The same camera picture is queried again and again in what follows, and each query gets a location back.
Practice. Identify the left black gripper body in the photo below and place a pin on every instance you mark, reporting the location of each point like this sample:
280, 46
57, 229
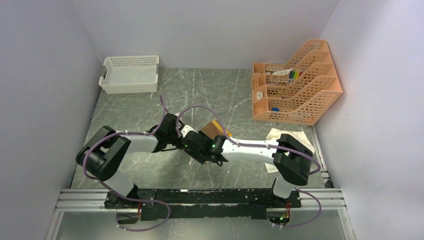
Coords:
173, 139

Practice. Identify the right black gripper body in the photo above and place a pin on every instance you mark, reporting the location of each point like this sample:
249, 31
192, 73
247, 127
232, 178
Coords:
198, 156

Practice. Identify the yellow brown bear towel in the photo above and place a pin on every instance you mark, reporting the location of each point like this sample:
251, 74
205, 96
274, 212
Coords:
211, 130

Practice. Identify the white towel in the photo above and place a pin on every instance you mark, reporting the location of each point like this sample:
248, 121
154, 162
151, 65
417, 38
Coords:
274, 134

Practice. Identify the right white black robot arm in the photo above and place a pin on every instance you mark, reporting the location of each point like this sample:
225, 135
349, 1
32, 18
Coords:
288, 154

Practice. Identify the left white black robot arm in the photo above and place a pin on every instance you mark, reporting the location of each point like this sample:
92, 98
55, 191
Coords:
104, 152

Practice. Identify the white plastic basket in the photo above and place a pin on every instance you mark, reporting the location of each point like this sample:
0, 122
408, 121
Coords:
130, 74

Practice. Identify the orange plastic file organizer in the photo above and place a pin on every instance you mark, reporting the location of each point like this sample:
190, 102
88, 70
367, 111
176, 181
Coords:
276, 98

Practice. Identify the colourful pens in organizer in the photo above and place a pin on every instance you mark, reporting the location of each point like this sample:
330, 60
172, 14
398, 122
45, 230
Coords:
293, 75

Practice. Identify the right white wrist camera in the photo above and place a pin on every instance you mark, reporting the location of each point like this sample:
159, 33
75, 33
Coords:
186, 129

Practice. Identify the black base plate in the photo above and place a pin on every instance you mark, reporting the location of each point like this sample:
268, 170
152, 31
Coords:
210, 203

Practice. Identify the aluminium rail frame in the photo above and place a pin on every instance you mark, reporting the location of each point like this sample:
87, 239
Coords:
316, 213

